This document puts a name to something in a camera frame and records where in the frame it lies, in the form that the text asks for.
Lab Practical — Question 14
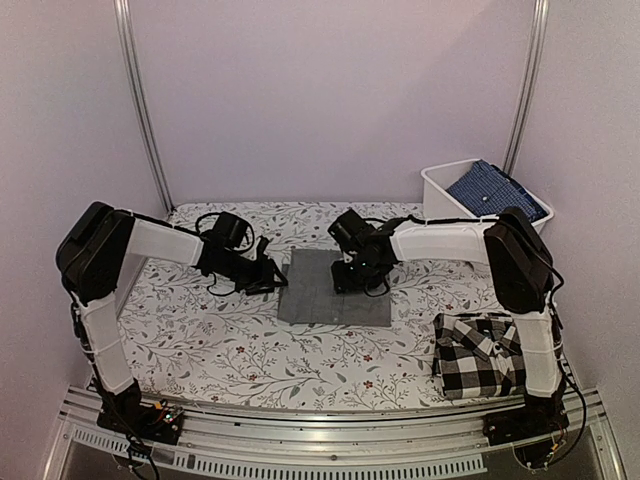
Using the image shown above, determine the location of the black white plaid shirt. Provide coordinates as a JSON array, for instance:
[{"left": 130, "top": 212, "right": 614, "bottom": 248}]
[{"left": 432, "top": 312, "right": 526, "bottom": 400}]

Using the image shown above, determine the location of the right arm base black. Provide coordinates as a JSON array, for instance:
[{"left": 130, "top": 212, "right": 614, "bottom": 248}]
[{"left": 482, "top": 393, "right": 588, "bottom": 471}]

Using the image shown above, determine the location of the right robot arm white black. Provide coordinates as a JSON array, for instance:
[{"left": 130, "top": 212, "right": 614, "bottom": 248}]
[{"left": 328, "top": 207, "right": 562, "bottom": 436}]

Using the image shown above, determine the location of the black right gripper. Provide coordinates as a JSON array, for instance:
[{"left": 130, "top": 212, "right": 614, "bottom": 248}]
[{"left": 331, "top": 254, "right": 383, "bottom": 294}]

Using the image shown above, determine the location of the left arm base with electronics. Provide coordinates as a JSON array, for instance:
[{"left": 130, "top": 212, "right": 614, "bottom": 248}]
[{"left": 92, "top": 378, "right": 184, "bottom": 445}]

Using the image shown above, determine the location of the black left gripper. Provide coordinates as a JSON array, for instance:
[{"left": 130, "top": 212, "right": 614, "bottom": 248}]
[{"left": 214, "top": 250, "right": 288, "bottom": 296}]

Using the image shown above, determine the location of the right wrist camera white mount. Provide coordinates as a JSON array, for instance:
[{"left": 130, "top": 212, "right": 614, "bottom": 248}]
[{"left": 327, "top": 208, "right": 374, "bottom": 264}]

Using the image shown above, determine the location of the right aluminium frame post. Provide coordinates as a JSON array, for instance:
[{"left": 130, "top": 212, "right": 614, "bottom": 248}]
[{"left": 503, "top": 0, "right": 549, "bottom": 175}]

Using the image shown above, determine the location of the left aluminium frame post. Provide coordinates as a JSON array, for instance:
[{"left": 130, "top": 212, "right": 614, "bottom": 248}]
[{"left": 113, "top": 0, "right": 175, "bottom": 212}]

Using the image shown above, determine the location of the aluminium front rail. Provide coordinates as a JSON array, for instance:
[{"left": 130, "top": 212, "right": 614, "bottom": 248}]
[{"left": 43, "top": 387, "right": 627, "bottom": 479}]

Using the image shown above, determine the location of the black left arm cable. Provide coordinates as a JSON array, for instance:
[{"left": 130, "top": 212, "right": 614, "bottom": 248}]
[{"left": 192, "top": 212, "right": 254, "bottom": 299}]

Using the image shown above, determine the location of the blue checked shirt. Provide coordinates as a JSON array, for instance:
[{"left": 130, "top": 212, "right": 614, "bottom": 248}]
[{"left": 446, "top": 160, "right": 548, "bottom": 223}]

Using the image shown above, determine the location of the aluminium frame post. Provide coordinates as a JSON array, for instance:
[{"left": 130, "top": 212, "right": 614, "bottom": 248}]
[
  {"left": 113, "top": 0, "right": 175, "bottom": 212},
  {"left": 503, "top": 0, "right": 549, "bottom": 175}
]

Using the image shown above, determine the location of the floral patterned table cloth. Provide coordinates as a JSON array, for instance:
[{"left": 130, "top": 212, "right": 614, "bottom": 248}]
[{"left": 117, "top": 202, "right": 514, "bottom": 412}]

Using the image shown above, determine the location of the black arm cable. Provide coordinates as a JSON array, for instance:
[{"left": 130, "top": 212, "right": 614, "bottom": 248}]
[
  {"left": 364, "top": 214, "right": 586, "bottom": 451},
  {"left": 192, "top": 212, "right": 254, "bottom": 299}
]

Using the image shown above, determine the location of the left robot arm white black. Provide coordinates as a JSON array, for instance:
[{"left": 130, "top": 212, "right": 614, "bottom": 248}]
[{"left": 55, "top": 201, "right": 288, "bottom": 434}]

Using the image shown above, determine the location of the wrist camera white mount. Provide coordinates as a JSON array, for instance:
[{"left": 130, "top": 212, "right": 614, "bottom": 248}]
[
  {"left": 255, "top": 236, "right": 270, "bottom": 261},
  {"left": 327, "top": 208, "right": 374, "bottom": 264}
]

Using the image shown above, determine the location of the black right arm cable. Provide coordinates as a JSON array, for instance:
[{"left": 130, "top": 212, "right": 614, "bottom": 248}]
[{"left": 364, "top": 214, "right": 586, "bottom": 451}]

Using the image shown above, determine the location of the white plastic bin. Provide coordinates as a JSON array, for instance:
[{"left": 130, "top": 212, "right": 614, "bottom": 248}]
[{"left": 421, "top": 159, "right": 554, "bottom": 232}]

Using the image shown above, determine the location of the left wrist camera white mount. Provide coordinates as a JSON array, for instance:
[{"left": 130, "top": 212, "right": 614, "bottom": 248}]
[{"left": 255, "top": 236, "right": 270, "bottom": 261}]

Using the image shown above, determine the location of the grey long sleeve shirt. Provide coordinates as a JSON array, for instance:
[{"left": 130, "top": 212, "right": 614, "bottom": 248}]
[{"left": 277, "top": 249, "right": 392, "bottom": 328}]

